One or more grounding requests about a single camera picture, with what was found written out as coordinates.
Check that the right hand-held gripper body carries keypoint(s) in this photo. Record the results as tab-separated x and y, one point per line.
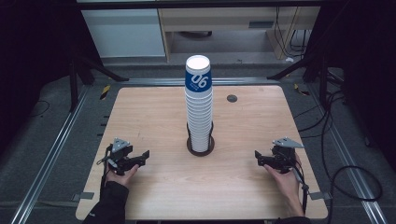
284	155

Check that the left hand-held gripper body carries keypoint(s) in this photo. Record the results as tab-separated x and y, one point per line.
120	152

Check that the stack of white paper cups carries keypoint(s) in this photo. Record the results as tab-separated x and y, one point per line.
199	105

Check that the person's left hand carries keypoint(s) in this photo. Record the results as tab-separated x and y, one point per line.
123	178

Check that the person's right hand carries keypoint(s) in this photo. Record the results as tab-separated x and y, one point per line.
288	183

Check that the yellow black tape strip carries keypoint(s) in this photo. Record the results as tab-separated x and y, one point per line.
105	92
301	90

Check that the dark round table grommet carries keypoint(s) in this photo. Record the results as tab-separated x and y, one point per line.
232	98

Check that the black metal stand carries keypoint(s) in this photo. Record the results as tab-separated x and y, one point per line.
74	84
322	77

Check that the white cabinet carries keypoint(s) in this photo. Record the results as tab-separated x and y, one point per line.
124	32

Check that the black curtain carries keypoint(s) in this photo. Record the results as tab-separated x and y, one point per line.
364	46
34	46

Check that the grey table bracket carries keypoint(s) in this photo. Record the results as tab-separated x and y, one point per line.
83	196
320	195

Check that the metal floor rail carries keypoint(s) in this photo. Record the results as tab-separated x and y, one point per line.
155	81
46	161
351	161

